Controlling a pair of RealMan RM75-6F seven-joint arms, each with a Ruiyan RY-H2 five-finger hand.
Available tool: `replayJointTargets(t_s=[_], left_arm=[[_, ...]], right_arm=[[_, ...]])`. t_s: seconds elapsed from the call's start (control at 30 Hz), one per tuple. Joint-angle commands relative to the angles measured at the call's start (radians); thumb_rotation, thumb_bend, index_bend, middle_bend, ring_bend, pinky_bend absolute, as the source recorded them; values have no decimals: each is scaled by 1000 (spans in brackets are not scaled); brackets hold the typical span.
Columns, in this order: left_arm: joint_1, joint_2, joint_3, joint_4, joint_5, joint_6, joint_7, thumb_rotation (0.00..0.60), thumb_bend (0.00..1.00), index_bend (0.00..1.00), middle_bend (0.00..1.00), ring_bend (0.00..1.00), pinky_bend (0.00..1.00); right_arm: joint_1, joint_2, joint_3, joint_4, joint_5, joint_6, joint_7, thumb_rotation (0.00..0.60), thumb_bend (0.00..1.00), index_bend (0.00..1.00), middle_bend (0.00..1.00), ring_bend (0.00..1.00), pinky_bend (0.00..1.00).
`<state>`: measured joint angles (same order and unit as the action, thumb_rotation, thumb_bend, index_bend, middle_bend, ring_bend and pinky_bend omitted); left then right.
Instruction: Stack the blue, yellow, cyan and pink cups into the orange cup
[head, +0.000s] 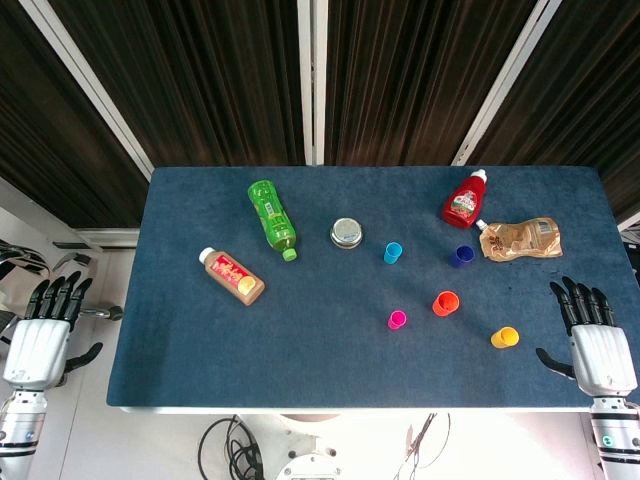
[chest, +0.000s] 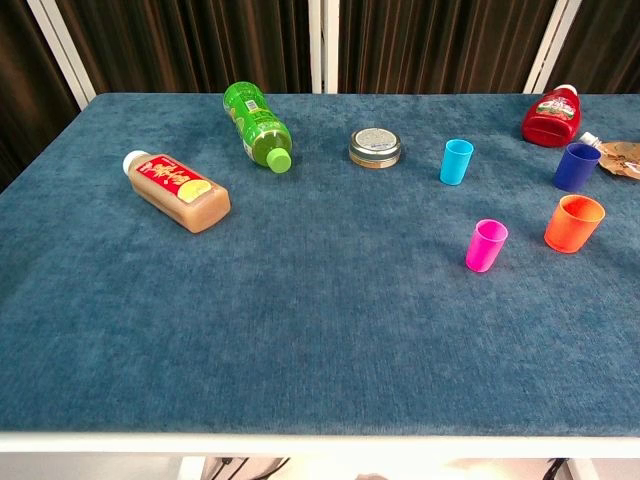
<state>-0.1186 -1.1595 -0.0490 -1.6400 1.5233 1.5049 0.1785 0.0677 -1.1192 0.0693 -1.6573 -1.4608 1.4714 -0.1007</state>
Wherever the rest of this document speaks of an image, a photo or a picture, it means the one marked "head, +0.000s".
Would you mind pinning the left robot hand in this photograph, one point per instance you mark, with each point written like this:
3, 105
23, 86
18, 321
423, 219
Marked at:
37, 350

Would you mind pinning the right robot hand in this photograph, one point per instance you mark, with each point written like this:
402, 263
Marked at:
602, 357

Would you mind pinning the yellow plastic cup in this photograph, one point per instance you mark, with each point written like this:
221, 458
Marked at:
504, 338

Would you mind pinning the dark blue plastic cup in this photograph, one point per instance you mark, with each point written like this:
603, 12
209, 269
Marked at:
462, 256

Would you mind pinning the pink plastic cup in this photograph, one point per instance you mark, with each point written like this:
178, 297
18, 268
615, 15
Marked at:
397, 320

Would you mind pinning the light blue plastic cup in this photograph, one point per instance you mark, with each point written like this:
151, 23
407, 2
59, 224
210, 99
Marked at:
392, 253

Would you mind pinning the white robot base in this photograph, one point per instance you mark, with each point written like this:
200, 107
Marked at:
307, 450

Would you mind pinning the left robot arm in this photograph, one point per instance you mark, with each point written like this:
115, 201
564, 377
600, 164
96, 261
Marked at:
20, 430

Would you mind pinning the chrome chair base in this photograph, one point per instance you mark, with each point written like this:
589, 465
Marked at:
100, 313

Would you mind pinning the brown spout pouch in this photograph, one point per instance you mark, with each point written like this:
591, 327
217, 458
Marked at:
522, 239

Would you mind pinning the orange plastic cup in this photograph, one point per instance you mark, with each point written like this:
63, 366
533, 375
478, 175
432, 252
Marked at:
445, 304

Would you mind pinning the red ketchup bottle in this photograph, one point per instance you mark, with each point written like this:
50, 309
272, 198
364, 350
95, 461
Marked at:
465, 202

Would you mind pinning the brown juice bottle red label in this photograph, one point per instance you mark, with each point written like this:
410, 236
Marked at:
232, 277

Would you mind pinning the dark brown curtain panel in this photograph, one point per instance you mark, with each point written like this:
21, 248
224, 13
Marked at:
200, 75
415, 75
45, 140
585, 100

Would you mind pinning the green tea bottle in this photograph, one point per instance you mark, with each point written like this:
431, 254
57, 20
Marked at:
272, 217

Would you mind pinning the blue table cloth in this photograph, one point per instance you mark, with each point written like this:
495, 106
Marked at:
320, 350

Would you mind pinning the round metal tin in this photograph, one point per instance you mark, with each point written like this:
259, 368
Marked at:
346, 231

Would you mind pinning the white frame post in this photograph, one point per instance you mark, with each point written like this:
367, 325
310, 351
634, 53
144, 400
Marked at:
90, 85
505, 75
312, 75

